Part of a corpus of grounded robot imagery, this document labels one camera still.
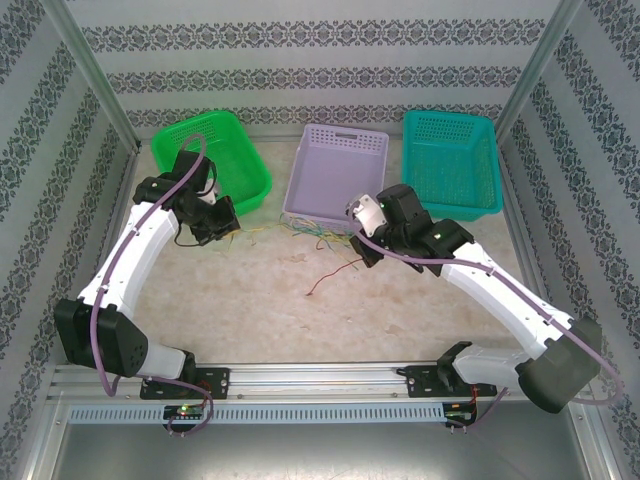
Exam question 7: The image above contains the aluminium wall foot bar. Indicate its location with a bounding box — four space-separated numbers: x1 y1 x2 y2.
134 130 409 146

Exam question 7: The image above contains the yellow wire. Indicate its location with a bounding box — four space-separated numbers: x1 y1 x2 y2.
214 228 259 254

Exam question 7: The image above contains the teal plastic basket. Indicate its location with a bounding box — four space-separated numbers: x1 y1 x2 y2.
401 109 505 222

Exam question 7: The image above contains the yellow-green striped wire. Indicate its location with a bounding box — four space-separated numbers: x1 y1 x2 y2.
314 227 362 254
280 214 324 242
238 222 284 237

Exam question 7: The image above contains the grey slotted cable duct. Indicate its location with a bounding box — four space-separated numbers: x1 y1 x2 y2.
66 402 447 425

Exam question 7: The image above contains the mauve base cable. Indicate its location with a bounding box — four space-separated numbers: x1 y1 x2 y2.
469 388 512 432
167 377 215 437

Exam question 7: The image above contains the aluminium frame post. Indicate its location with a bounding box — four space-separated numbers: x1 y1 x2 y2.
42 0 142 151
493 0 585 134

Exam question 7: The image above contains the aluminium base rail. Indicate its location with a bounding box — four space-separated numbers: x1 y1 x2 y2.
49 362 516 401

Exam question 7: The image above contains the small circuit board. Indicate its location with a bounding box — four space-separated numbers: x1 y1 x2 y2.
446 405 477 425
163 403 207 422

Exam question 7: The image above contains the lilac plastic basket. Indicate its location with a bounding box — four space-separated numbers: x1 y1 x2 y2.
282 123 391 236

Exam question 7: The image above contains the red wire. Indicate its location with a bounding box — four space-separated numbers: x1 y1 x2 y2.
305 260 360 299

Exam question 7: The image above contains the green plastic basket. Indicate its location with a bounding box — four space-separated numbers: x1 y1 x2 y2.
150 109 274 217

